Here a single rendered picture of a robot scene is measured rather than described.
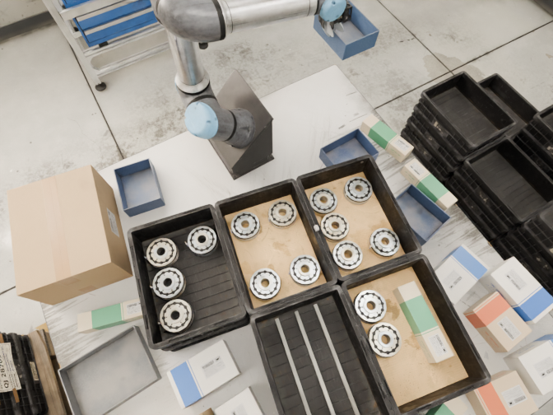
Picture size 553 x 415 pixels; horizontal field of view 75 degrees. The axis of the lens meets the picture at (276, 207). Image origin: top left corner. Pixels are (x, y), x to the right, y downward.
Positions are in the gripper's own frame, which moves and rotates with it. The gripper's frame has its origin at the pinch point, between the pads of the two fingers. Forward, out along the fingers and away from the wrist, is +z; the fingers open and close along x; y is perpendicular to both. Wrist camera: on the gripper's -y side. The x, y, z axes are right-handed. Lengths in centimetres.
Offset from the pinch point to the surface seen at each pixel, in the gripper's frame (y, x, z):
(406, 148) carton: 41, 14, 37
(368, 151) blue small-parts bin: 32, 1, 41
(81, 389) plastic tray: 64, -135, 26
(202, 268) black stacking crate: 49, -81, 19
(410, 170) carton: 50, 9, 37
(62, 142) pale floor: -103, -143, 96
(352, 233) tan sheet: 63, -29, 25
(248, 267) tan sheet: 56, -67, 21
